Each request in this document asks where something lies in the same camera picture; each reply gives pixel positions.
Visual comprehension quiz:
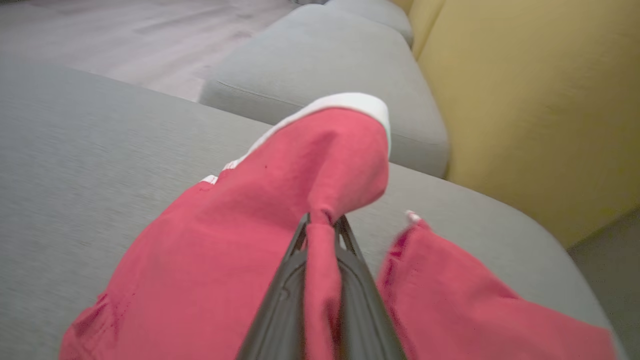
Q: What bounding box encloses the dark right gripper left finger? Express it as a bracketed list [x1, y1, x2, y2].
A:
[235, 212, 311, 360]

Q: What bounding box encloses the grey sofa cushion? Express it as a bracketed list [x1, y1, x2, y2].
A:
[325, 0, 415, 47]
[199, 4, 451, 178]

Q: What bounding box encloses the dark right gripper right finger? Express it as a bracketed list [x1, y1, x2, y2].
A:
[333, 215, 407, 360]

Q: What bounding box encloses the red white garment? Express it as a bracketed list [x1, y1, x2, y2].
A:
[59, 92, 392, 360]

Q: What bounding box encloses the yellow sofa back cushion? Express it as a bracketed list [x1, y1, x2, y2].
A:
[390, 0, 640, 248]

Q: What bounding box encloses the red white numbered jersey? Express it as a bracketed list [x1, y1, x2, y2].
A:
[377, 210, 618, 360]

